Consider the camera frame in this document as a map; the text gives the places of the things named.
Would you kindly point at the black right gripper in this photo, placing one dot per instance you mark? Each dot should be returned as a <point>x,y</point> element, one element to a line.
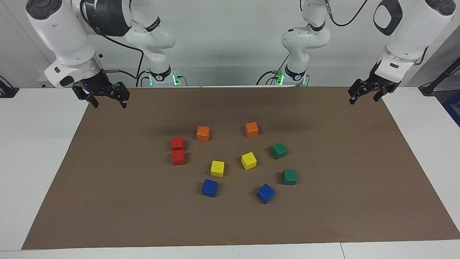
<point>97,86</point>

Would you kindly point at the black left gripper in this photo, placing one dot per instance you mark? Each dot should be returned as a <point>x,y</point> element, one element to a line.
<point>373,85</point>

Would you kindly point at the red wooden cube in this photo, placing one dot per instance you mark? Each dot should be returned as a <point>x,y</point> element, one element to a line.
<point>178,157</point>
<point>177,143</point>

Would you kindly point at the green wooden cube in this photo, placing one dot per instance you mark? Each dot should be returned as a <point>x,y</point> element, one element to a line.
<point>289,177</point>
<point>279,150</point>

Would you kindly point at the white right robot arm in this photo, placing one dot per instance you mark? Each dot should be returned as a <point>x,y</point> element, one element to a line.
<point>61,36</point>

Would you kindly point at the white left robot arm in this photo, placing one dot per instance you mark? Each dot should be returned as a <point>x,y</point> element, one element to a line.
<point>409,36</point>

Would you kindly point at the white power strip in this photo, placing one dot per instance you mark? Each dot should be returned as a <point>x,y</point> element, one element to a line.
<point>42,85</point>

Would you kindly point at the black stand with pole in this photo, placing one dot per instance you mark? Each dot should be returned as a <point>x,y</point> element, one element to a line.
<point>436,82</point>

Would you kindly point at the blue box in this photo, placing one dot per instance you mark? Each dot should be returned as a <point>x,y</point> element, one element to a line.
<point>453,108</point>

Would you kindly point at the orange wooden cube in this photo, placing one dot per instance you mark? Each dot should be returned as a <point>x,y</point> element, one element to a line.
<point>251,129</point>
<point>203,133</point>

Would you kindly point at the brown table mat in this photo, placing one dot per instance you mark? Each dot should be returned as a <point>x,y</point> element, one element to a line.
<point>323,216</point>

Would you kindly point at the yellow wooden cube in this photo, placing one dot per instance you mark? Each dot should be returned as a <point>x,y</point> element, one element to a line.
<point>217,168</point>
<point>248,160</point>

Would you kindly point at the blue wooden cube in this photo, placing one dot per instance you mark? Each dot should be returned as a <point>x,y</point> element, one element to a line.
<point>266,193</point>
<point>209,187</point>

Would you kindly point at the black clamp mount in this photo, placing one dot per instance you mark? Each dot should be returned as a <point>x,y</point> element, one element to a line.
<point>7,90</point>

